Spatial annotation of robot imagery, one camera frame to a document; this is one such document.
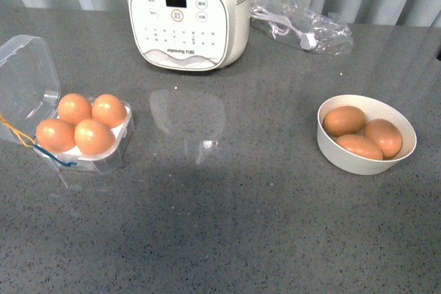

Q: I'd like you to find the white Joyoung blender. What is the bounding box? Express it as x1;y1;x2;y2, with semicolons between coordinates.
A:
127;0;251;72

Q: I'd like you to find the yellow blue string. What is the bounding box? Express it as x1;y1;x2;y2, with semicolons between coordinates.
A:
0;114;77;167

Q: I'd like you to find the clear plastic bag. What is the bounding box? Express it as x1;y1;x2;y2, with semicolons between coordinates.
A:
251;0;354;56

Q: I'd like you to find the brown egg in bowl front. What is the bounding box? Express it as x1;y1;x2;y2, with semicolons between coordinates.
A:
336;134;383;160

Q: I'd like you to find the clear plastic egg box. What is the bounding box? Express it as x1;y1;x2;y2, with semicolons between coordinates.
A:
1;35;134;174

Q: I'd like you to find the brown egg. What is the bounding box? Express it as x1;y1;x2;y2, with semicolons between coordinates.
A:
36;118;76;153
74;119;116;156
336;134;383;160
323;105;366;137
363;118;403;159
92;94;127;129
58;93;92;126

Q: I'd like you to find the white power cable plug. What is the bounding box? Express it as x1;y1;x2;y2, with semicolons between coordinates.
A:
250;6;318;51

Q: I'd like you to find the white round bowl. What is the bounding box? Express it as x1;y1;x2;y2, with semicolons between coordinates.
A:
317;94;417;175

